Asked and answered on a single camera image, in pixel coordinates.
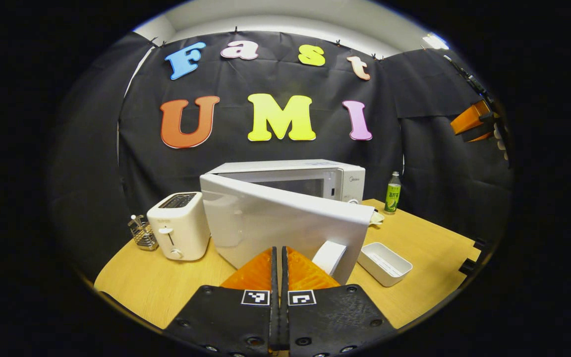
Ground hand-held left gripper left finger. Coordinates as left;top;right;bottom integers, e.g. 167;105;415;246
164;246;280;357

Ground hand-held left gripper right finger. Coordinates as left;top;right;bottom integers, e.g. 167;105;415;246
281;246;398;357

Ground white microwave oven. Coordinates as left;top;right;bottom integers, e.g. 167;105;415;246
199;159;375;286

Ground black backdrop cloth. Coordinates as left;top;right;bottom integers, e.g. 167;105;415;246
48;31;514;278

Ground white rectangular container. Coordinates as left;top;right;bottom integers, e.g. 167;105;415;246
357;242;413;287

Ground small ceiling light panel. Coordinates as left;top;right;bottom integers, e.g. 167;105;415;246
422;32;450;50

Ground white toaster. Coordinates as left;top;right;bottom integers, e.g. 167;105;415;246
147;192;211;261

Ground green drink bottle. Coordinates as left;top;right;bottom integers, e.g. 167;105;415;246
384;172;401;215

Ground wire mesh basket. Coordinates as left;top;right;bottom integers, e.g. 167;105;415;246
128;214;159;251

